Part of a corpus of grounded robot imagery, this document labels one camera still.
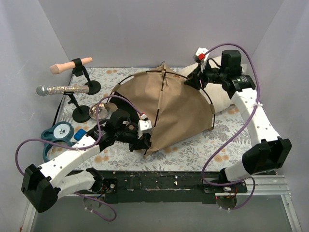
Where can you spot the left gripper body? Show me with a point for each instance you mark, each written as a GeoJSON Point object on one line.
{"type": "Point", "coordinates": [140, 142]}

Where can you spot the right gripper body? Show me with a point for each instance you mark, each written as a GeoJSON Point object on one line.
{"type": "Point", "coordinates": [196, 79]}

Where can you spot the beige fabric pet tent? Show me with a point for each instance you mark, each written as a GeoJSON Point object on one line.
{"type": "Point", "coordinates": [162, 138]}

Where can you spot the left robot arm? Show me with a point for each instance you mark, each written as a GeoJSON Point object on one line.
{"type": "Point", "coordinates": [45, 184]}

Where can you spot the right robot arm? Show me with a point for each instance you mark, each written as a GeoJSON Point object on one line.
{"type": "Point", "coordinates": [269, 151]}

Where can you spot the stainless steel pet bowl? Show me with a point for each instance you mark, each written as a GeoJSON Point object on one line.
{"type": "Point", "coordinates": [102, 111]}

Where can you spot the cream plush pillow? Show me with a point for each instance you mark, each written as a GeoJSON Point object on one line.
{"type": "Point", "coordinates": [218, 96]}

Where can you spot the black round stand base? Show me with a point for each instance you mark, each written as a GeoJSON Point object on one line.
{"type": "Point", "coordinates": [81, 113]}

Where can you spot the floral patterned table mat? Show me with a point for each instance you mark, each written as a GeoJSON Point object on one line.
{"type": "Point", "coordinates": [187, 155]}

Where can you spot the silver glitter toy microphone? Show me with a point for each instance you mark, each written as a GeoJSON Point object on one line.
{"type": "Point", "coordinates": [45, 90]}

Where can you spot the peach toy microphone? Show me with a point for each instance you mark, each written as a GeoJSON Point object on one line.
{"type": "Point", "coordinates": [59, 68]}

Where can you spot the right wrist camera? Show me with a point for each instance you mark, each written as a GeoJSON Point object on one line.
{"type": "Point", "coordinates": [200, 57]}

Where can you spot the black table front frame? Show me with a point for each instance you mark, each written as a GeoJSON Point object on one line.
{"type": "Point", "coordinates": [162, 186]}

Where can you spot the aluminium rail frame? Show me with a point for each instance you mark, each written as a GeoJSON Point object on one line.
{"type": "Point", "coordinates": [266, 207]}

